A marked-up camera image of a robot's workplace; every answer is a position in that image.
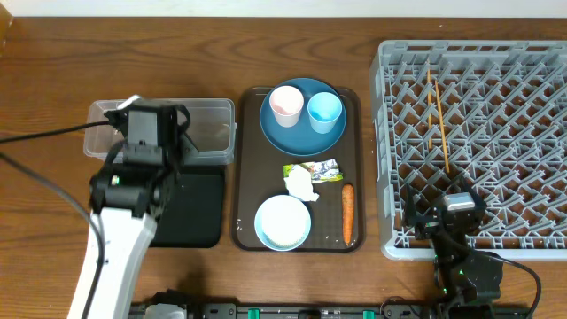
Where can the dark blue plate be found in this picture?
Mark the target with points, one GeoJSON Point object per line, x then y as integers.
{"type": "Point", "coordinates": [301, 140]}

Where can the white tissue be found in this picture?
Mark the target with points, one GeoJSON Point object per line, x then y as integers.
{"type": "Point", "coordinates": [299, 185]}

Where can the clear plastic bin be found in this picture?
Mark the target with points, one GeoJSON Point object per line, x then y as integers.
{"type": "Point", "coordinates": [212, 131]}

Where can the black waste tray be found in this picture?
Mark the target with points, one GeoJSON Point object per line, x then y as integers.
{"type": "Point", "coordinates": [194, 213]}

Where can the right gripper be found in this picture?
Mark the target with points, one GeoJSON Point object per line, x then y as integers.
{"type": "Point", "coordinates": [427, 224]}

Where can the right wooden chopstick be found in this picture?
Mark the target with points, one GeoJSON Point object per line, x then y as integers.
{"type": "Point", "coordinates": [442, 128]}

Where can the green snack wrapper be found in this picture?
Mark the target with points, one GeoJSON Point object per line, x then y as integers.
{"type": "Point", "coordinates": [320, 171]}

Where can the light blue bowl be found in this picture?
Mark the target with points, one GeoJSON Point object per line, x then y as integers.
{"type": "Point", "coordinates": [261, 237]}

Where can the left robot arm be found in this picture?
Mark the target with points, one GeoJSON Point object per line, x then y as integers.
{"type": "Point", "coordinates": [128, 195]}

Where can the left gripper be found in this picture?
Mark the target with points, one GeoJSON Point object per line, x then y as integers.
{"type": "Point", "coordinates": [179, 135]}

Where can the orange carrot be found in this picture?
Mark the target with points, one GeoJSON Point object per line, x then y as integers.
{"type": "Point", "coordinates": [347, 212]}

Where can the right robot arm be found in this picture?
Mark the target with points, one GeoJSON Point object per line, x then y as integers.
{"type": "Point", "coordinates": [469, 280]}

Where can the light blue cup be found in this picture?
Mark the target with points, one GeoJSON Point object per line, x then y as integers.
{"type": "Point", "coordinates": [324, 109]}

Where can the grey dishwasher rack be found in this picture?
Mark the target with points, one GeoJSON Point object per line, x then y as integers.
{"type": "Point", "coordinates": [504, 110]}

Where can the pink cup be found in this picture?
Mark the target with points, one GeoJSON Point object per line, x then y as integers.
{"type": "Point", "coordinates": [286, 103]}

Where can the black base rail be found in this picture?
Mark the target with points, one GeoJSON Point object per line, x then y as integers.
{"type": "Point", "coordinates": [173, 304]}

